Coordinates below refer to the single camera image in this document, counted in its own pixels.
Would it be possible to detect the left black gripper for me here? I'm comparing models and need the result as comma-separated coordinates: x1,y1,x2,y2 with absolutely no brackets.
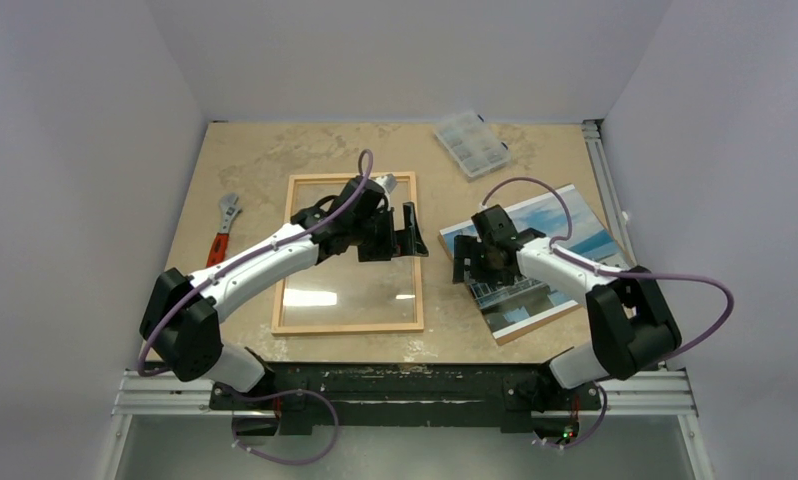
351,203,426,262

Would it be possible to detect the building photo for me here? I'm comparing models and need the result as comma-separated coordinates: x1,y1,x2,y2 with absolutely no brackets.
466,184,632,345

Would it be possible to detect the light wooden picture frame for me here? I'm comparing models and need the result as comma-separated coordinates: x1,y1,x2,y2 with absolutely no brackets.
271,170,426,335

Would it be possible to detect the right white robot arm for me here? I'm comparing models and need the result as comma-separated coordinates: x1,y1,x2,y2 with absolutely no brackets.
453,205,682,407

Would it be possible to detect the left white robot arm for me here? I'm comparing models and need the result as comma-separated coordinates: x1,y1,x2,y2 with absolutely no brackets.
139,175,428,409

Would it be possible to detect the clear plastic organizer box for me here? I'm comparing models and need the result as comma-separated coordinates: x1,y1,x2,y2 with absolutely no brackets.
434,111,512,181

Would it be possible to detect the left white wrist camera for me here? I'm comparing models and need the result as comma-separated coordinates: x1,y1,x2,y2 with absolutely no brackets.
373,173,398,196

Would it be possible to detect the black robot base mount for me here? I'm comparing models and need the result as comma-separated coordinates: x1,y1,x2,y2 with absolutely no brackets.
210,362,602,435

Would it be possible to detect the red handled adjustable wrench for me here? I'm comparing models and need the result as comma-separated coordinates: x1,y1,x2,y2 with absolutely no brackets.
206,192,242,267

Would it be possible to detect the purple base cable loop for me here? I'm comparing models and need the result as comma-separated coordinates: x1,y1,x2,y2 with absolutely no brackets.
223,387,341,467

